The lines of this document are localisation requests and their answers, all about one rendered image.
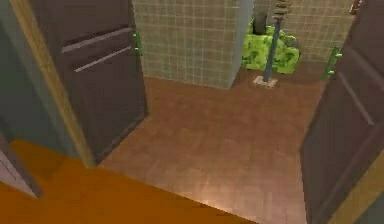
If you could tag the green leafy house plant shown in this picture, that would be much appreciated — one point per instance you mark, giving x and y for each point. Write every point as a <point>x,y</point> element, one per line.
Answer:
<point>255,53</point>

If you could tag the dark brown room door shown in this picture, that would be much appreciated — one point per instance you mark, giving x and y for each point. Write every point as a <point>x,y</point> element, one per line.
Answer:
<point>100,83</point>
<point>346,133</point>

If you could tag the grey cabinet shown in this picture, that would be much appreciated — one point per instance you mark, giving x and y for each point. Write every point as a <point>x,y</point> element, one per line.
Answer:
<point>15,170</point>

